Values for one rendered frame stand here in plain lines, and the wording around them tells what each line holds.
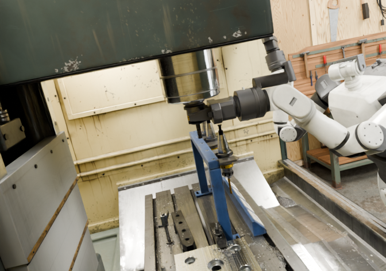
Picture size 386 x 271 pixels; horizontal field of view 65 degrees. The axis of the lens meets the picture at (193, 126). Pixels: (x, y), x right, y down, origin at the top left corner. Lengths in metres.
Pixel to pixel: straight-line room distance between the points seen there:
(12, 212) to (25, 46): 0.34
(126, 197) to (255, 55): 1.17
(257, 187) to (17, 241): 1.41
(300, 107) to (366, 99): 0.42
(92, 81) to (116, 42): 1.16
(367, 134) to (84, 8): 0.77
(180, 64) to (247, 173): 1.30
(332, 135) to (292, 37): 2.92
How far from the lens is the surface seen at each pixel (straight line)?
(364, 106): 1.24
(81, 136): 1.92
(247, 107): 0.83
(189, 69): 0.76
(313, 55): 3.80
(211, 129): 1.29
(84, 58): 0.72
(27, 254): 0.75
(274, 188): 2.09
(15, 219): 0.72
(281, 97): 0.84
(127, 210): 1.88
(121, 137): 1.90
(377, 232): 1.42
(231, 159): 1.05
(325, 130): 0.91
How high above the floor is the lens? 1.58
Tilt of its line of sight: 13 degrees down
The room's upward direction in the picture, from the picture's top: 11 degrees counter-clockwise
